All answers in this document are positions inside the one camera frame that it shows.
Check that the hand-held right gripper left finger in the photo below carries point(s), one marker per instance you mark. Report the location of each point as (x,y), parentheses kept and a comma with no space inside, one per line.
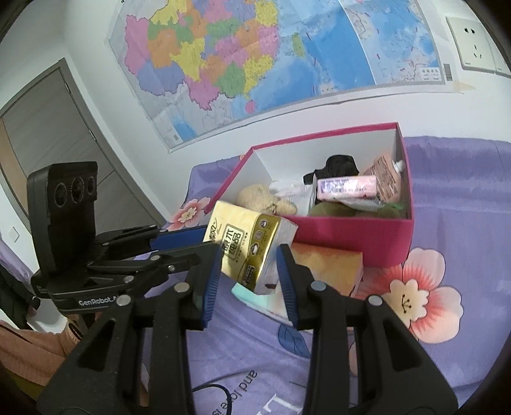
(211,287)

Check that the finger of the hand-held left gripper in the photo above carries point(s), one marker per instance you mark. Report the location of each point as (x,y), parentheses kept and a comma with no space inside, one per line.
(179,237)
(159,265)

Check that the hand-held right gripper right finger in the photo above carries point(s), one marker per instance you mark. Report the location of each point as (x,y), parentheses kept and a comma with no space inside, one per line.
(285,287)

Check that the gold tissue pack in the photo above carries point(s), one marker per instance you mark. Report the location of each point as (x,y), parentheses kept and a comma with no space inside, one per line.
(243,243)

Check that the pink cardboard box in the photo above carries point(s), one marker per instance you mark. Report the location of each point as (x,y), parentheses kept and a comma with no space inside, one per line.
(359,239)

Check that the beige plush bear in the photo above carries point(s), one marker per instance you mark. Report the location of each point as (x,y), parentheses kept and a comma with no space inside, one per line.
(259,197)

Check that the black soft item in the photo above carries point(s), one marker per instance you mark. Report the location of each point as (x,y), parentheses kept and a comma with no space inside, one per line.
(337,167)

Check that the pastel tissue pack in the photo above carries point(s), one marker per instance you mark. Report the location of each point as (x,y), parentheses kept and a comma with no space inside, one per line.
(331,267)

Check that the grey door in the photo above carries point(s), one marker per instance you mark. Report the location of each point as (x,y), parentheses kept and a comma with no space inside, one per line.
(52,131)

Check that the dark clothing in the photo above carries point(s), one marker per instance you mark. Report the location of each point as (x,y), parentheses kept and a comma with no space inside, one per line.
(16,295)

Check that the lavender lettered box lid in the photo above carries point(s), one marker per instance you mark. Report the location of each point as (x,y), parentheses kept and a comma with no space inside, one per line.
(259,387)

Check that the pink printed packet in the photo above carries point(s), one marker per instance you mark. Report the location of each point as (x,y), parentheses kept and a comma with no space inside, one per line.
(347,187)

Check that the peach tube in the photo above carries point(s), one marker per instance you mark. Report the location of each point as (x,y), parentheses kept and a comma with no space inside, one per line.
(387,179)

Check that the purple floral bedsheet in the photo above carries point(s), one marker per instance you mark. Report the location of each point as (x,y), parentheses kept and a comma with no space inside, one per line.
(459,219)

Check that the white wall switch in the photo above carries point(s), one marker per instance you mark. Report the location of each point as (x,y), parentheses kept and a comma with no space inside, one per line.
(14,234)

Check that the colourful wall map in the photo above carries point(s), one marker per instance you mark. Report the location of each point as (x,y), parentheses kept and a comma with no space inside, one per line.
(279,60)

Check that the white wall socket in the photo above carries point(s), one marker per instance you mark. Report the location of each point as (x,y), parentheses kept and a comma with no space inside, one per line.
(473,42)

